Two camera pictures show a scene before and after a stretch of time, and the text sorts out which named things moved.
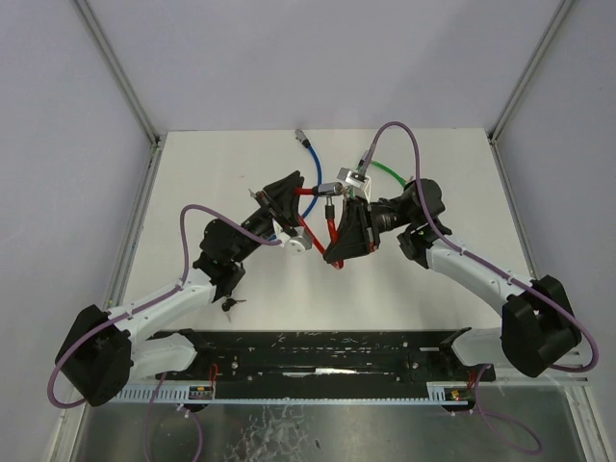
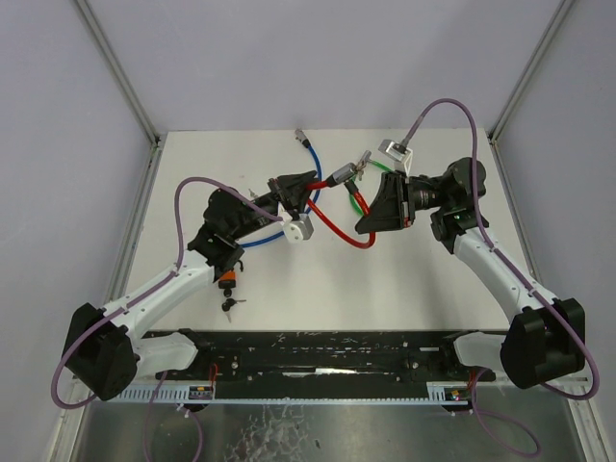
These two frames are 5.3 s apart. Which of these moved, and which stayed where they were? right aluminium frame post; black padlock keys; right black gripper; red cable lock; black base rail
Moved: right black gripper; red cable lock
Stayed: black base rail; black padlock keys; right aluminium frame post
